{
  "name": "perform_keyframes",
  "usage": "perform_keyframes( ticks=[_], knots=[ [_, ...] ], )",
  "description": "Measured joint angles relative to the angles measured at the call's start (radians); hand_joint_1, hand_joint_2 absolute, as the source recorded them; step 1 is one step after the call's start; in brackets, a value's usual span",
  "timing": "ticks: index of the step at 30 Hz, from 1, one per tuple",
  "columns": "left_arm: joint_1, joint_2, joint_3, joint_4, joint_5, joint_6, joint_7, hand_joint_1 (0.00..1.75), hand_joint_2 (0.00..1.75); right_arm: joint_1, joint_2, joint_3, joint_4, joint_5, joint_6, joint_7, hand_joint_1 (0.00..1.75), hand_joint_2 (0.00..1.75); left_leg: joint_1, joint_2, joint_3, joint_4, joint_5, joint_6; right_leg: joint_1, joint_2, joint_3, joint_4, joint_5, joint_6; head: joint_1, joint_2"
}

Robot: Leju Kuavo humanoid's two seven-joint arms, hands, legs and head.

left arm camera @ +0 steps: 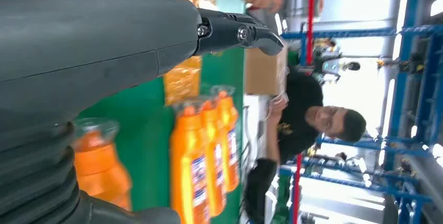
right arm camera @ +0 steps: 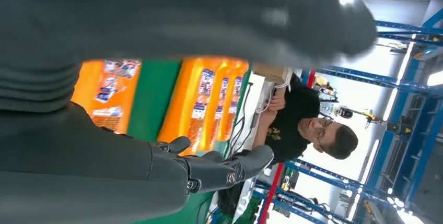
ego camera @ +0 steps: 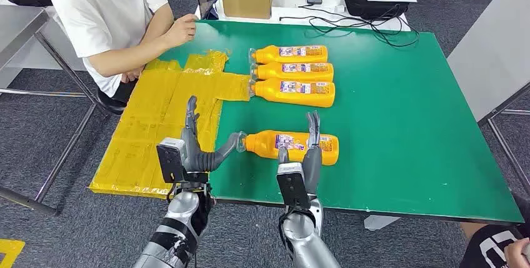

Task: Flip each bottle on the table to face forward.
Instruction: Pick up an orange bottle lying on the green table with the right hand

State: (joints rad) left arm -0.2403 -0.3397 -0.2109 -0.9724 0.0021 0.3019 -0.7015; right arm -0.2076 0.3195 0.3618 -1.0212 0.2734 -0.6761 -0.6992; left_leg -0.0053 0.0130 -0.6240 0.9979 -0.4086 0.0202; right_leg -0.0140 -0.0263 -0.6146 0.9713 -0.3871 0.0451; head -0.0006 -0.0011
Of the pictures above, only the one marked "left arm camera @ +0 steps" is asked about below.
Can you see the brown cardboard box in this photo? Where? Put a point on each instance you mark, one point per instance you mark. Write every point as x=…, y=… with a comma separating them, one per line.
x=263, y=73

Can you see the person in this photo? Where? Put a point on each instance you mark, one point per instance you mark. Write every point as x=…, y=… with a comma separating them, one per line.
x=297, y=111

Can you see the blue steel shelving rack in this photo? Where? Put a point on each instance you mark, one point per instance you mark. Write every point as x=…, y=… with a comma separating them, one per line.
x=346, y=33
x=346, y=143

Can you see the black carry case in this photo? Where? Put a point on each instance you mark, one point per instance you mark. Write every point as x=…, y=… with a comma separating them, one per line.
x=259, y=188

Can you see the white grey machine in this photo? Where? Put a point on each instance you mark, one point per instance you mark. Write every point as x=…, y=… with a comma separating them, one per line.
x=334, y=65

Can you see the red pole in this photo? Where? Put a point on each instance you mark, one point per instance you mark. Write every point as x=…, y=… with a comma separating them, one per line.
x=297, y=188
x=311, y=15

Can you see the yellow taped cardboard mat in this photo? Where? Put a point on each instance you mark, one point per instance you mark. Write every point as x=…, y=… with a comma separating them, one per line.
x=181, y=80

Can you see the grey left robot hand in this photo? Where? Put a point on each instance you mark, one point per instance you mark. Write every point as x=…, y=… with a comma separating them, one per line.
x=86, y=35

